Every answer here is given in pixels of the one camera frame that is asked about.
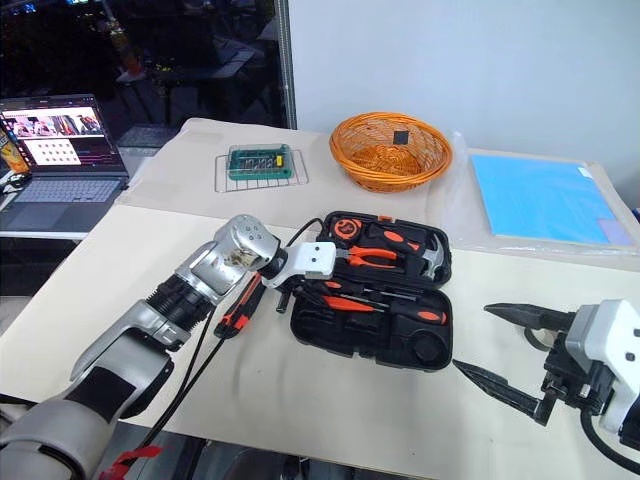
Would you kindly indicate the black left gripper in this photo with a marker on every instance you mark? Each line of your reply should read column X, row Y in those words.
column 281, row 300

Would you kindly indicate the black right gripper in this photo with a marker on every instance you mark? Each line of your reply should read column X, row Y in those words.
column 575, row 382

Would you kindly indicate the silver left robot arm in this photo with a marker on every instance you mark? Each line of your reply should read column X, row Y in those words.
column 140, row 320

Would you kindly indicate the black plastic tool case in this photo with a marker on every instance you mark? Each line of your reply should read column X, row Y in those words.
column 370, row 340

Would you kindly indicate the orange black utility knife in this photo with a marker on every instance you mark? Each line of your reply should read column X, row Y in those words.
column 240, row 312

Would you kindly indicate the orange black tape measure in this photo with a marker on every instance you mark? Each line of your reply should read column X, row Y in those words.
column 346, row 229

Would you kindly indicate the green screwdriver bit box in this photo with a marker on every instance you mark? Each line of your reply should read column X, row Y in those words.
column 257, row 162

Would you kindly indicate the blue sheet pad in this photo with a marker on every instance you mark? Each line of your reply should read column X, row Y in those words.
column 540, row 200

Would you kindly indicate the orange wicker basket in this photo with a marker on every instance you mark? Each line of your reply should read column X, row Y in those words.
column 390, row 160

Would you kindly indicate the clear plastic bag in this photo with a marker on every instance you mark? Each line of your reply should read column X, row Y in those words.
column 455, row 210

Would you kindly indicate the small black square tag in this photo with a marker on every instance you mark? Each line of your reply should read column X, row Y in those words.
column 400, row 137

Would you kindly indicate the red tape strip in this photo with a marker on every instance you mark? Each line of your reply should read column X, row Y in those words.
column 132, row 457

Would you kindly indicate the open grey laptop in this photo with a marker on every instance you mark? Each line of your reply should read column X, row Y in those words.
column 65, row 190

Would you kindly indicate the white side desk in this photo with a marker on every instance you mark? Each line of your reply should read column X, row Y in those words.
column 45, row 235

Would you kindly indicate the small white black device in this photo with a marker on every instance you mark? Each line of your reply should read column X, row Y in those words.
column 16, row 181

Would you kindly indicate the orange snack bag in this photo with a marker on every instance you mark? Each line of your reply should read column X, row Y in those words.
column 11, row 152

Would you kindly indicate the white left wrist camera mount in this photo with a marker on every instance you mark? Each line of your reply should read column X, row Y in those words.
column 312, row 259

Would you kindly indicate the metal window frame post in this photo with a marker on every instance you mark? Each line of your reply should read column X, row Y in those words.
column 285, row 60

